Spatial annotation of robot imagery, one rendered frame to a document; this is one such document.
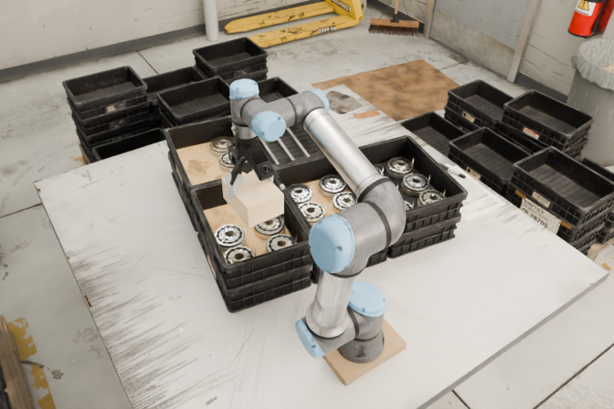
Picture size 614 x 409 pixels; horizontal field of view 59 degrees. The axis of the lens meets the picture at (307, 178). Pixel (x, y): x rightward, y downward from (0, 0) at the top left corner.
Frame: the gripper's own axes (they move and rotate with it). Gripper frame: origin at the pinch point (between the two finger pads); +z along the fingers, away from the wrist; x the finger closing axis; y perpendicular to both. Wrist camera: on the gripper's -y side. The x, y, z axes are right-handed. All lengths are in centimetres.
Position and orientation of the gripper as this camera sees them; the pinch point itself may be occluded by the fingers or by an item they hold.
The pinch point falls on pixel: (252, 192)
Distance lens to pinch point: 163.0
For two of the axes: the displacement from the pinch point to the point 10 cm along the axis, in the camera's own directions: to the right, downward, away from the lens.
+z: -0.3, 7.8, 6.3
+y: -5.6, -5.3, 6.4
